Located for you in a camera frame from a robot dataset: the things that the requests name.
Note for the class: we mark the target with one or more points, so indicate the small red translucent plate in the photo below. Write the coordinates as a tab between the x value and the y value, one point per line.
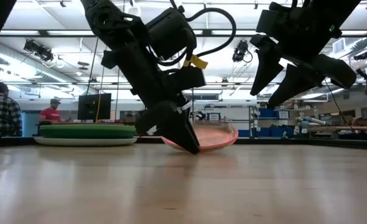
214	137

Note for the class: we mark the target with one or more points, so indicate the large light blue plastic plate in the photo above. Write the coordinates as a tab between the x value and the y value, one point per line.
87	142

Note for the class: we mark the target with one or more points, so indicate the black ceiling device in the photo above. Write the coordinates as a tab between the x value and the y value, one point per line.
360	56
241	51
39	49

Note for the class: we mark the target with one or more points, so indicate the small white sign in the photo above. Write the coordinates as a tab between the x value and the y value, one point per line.
214	117

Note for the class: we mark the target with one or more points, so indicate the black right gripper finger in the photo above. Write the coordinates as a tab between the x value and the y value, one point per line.
298	82
269	62

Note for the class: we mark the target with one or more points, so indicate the large green plastic plate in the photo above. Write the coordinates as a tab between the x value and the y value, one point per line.
87	132

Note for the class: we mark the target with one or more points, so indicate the metal shelf rack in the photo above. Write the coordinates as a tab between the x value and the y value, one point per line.
253	121

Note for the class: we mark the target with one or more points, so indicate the blue storage bin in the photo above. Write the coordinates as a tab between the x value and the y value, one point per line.
267	113

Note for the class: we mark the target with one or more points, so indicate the dark horizontal overhead beam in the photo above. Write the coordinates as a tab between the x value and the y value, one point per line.
62	32

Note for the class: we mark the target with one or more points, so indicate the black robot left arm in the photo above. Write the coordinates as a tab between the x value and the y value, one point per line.
109	15

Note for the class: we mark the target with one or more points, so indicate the person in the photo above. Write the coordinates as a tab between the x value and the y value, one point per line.
1	115
51	115

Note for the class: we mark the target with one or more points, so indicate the silver background robot arm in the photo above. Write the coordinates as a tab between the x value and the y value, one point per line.
311	121

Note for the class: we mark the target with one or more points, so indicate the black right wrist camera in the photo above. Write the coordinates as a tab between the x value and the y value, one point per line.
272	20

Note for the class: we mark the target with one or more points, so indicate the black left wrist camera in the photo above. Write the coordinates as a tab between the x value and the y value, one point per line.
168	34

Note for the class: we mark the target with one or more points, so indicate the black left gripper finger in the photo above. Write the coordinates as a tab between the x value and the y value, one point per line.
146	121
180	130

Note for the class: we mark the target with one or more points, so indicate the black computer monitor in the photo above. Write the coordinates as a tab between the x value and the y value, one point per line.
93	107

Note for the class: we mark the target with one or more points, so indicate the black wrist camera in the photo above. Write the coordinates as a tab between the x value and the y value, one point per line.
272	20
168	34

